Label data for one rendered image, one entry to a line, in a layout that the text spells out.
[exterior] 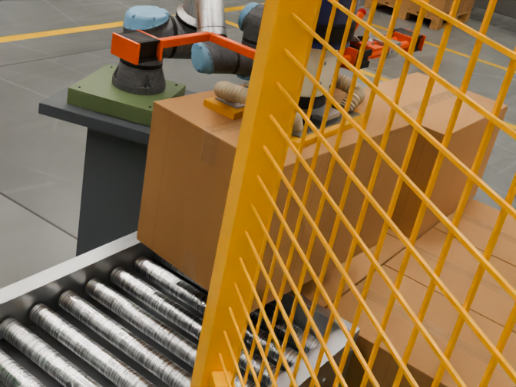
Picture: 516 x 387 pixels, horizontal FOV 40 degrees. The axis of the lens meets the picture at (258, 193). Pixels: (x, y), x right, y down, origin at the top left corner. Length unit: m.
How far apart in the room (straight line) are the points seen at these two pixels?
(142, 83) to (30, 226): 1.01
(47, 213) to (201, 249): 1.68
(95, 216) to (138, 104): 0.52
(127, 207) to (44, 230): 0.65
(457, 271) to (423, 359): 0.54
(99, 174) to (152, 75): 0.42
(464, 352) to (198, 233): 0.82
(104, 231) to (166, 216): 0.96
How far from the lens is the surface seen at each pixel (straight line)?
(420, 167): 2.45
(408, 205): 2.51
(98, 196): 2.70
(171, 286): 2.01
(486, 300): 2.35
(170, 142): 1.74
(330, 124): 1.77
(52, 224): 3.27
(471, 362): 2.06
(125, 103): 2.45
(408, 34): 2.29
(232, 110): 1.74
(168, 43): 1.78
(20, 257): 3.04
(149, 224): 1.88
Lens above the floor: 1.69
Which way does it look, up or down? 26 degrees down
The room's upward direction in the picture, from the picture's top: 12 degrees clockwise
